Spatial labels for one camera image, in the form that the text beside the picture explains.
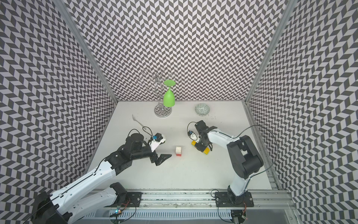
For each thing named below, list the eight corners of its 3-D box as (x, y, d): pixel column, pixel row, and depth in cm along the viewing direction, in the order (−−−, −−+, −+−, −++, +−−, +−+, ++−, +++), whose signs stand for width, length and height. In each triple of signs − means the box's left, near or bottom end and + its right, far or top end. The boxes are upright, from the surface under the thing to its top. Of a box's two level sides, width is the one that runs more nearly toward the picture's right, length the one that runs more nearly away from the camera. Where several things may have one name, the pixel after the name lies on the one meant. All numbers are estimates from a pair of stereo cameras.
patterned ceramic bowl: (195, 115, 110) (195, 111, 106) (194, 108, 115) (195, 103, 111) (209, 115, 110) (210, 111, 106) (208, 108, 115) (209, 103, 111)
